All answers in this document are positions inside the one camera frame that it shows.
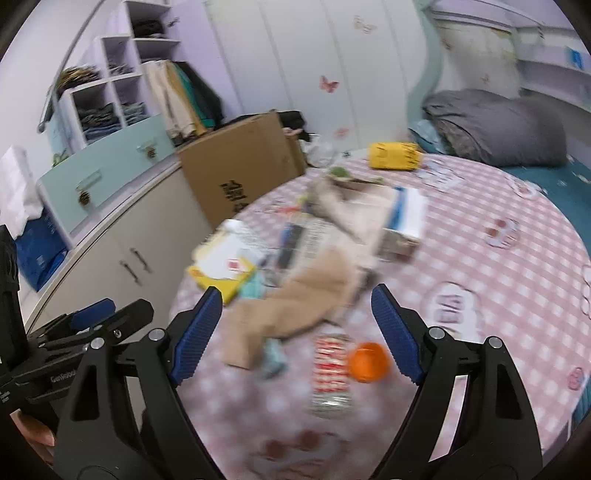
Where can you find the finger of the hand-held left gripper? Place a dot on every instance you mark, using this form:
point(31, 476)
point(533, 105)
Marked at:
point(92, 311)
point(131, 318)

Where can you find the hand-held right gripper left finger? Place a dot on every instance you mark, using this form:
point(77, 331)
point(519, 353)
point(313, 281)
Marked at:
point(198, 332)

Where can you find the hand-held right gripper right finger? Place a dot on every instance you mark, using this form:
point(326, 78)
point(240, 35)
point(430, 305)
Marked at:
point(397, 332)

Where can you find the orange cap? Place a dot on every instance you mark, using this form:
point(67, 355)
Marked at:
point(369, 362)

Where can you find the plastic bottle with red label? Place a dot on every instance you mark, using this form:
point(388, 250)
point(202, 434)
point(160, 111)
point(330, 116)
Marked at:
point(330, 369)

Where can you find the person's left hand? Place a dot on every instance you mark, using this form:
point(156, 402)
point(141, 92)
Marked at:
point(34, 436)

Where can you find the yellow and white packet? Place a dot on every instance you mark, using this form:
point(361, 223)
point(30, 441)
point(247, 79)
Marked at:
point(217, 263)

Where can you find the blue bag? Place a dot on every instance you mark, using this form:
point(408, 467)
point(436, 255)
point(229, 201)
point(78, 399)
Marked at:
point(39, 254)

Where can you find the teal small wrapper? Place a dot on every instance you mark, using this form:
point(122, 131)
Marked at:
point(273, 357)

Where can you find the cream curved cabinet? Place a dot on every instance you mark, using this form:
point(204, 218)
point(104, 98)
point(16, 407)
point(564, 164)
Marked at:
point(138, 221)

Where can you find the pink checked blanket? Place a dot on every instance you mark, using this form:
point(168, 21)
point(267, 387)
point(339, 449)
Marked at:
point(461, 258)

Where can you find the long beige cloth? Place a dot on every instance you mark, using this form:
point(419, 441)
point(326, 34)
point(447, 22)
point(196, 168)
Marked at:
point(295, 300)

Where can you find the blue and white box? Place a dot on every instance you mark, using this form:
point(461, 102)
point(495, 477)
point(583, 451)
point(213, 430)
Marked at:
point(406, 217)

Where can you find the crumpled beige cloth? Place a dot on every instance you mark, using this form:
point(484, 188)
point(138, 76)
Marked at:
point(351, 207)

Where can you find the white plastic bag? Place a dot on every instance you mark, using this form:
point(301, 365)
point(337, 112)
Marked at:
point(18, 184)

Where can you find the mint green drawer unit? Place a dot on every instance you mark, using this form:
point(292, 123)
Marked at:
point(115, 157)

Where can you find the white printed paper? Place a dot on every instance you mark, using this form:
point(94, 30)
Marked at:
point(438, 177)

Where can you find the green cloth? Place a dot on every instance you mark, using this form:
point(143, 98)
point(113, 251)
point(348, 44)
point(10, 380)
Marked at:
point(341, 174)

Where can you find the tall cardboard box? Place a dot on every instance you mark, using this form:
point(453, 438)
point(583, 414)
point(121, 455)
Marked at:
point(240, 161)

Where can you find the yellow box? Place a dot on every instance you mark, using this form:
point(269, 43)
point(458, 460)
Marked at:
point(395, 156)

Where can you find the folded clothes stack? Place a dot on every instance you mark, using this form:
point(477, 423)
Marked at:
point(101, 117)

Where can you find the clear plastic bag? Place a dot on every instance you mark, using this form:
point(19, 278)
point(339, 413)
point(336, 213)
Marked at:
point(321, 152)

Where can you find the teal patterned pillow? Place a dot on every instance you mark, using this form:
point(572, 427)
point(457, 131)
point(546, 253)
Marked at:
point(427, 136)

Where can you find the teal bedsheet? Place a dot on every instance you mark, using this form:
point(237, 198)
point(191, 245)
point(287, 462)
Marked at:
point(554, 194)

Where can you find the beige hanging garment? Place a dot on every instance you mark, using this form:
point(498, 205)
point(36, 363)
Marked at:
point(168, 101)

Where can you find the black bag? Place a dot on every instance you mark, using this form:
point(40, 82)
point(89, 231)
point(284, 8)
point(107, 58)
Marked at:
point(291, 122)

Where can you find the dark hanging garments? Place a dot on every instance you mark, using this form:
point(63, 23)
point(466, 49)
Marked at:
point(203, 99)

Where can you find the pink butterfly sticker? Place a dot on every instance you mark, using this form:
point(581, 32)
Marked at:
point(328, 84)

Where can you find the white cubby shelf unit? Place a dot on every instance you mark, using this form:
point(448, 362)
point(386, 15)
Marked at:
point(104, 46)

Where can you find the mint green bed headboard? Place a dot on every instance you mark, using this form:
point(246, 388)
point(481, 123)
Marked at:
point(427, 55)

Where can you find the white wardrobe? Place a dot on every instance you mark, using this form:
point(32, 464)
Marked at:
point(286, 55)

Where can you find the white bedside shelf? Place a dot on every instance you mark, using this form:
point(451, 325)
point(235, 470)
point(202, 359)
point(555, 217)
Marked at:
point(554, 69)

